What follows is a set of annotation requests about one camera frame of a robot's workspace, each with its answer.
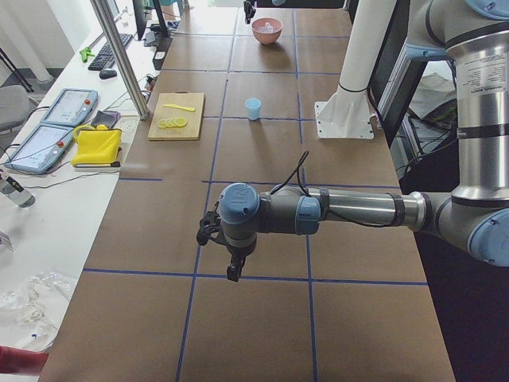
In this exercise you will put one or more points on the pink bowl of ice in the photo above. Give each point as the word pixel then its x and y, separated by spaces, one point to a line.
pixel 266 30

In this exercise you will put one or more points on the black power strip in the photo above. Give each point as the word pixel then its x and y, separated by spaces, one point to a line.
pixel 162 48

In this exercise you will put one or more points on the black monitor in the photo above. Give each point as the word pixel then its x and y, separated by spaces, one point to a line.
pixel 142 14

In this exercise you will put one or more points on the yellow plastic knife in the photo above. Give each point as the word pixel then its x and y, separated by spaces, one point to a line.
pixel 179 107

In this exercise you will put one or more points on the green plastic tool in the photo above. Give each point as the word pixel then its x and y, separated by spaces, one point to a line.
pixel 85 54

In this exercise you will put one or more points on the light blue cup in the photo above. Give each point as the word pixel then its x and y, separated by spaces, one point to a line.
pixel 253 107

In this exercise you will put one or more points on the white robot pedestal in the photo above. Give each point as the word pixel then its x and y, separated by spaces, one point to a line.
pixel 346 114

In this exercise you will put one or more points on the clear water bottle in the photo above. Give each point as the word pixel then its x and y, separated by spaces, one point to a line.
pixel 13 190

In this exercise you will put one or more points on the purple grey wallet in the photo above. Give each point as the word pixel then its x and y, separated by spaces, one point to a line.
pixel 106 118

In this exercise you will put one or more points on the black keyboard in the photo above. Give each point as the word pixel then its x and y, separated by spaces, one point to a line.
pixel 106 58

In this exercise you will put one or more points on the aluminium frame post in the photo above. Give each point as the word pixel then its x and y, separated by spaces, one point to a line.
pixel 106 21

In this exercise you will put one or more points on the teach pendant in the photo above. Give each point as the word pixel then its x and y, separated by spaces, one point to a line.
pixel 71 107
pixel 41 149

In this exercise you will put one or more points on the far teach pendant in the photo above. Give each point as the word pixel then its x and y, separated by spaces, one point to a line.
pixel 71 107

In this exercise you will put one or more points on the black computer mouse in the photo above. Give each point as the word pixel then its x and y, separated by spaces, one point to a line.
pixel 107 73

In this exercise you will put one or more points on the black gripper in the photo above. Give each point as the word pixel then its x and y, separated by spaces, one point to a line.
pixel 239 252

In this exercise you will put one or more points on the yellow cloth bag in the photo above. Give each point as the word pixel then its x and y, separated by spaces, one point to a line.
pixel 96 146

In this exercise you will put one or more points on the near teach pendant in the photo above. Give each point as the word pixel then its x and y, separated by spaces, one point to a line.
pixel 41 149

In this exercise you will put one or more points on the crumpled clear plastic bags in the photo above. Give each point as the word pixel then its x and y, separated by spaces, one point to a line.
pixel 32 314

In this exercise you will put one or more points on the bamboo cutting board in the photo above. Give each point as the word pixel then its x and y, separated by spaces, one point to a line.
pixel 191 131

